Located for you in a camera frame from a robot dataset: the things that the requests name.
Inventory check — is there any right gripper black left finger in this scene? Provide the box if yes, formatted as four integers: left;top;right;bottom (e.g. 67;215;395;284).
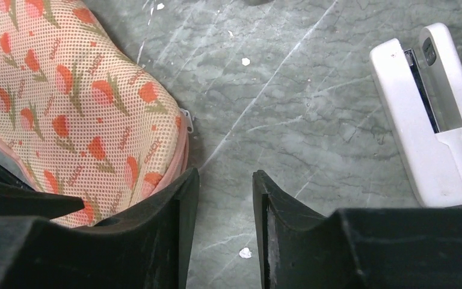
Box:
0;168;200;288

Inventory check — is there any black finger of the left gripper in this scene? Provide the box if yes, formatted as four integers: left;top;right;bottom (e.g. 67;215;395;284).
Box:
0;165;85;219

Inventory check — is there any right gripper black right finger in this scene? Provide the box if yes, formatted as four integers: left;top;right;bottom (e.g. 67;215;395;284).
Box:
253;170;462;288

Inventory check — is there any pink floral mesh laundry bag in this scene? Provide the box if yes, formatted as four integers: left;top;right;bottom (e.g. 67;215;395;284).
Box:
0;1;188;227

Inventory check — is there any white plastic clip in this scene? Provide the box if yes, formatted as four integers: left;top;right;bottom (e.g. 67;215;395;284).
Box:
369;23;462;208

